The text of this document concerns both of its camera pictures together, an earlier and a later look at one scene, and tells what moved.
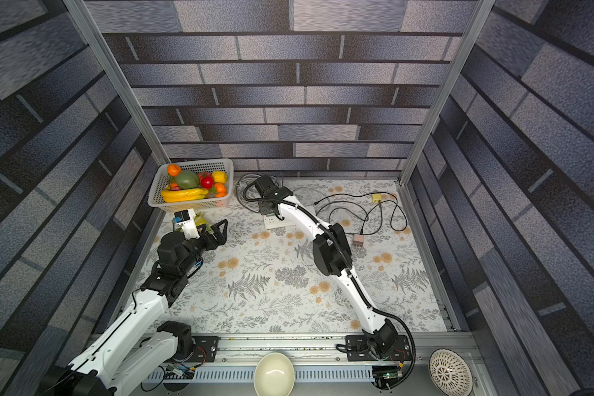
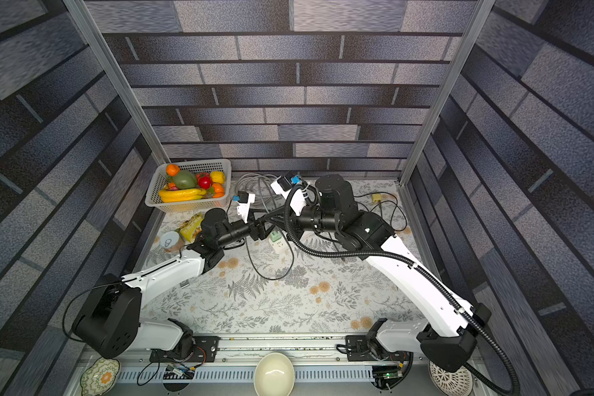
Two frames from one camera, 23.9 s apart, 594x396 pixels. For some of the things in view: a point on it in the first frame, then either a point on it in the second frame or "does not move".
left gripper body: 205,243 to 254,233
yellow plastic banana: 179,195 does not move
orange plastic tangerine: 174,170 does not move
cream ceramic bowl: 274,375 does not move
